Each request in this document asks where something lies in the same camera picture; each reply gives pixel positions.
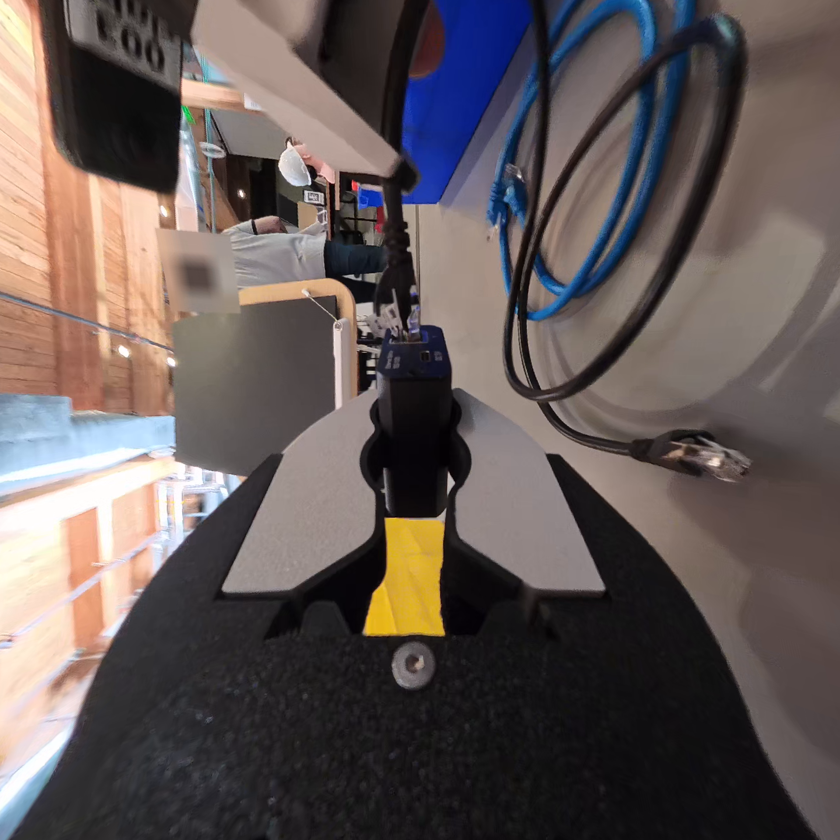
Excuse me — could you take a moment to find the yellow storage bin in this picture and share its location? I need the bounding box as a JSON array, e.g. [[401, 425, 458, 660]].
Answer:
[[363, 517, 447, 636]]

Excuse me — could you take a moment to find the blue storage bin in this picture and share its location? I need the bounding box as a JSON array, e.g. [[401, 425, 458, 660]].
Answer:
[[402, 0, 534, 206]]

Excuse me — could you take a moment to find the black ethernet adapter box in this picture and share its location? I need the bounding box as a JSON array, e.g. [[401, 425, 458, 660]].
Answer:
[[376, 325, 457, 516]]

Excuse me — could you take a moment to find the black ethernet cable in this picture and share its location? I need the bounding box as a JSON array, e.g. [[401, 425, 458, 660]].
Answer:
[[374, 0, 753, 484]]

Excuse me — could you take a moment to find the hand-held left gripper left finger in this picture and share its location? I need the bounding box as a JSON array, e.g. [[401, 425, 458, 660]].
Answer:
[[222, 392, 388, 599]]

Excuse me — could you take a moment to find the silver ceiling duct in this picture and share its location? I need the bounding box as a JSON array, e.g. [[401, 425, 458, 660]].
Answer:
[[0, 394, 178, 494]]

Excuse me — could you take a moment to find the blue ethernet cable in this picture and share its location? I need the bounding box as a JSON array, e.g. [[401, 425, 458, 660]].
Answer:
[[486, 0, 698, 322]]

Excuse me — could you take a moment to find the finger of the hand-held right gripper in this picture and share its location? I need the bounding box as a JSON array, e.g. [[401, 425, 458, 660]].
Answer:
[[190, 0, 404, 178]]

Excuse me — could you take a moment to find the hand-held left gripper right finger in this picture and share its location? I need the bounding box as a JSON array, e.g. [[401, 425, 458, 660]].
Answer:
[[451, 387, 608, 601]]

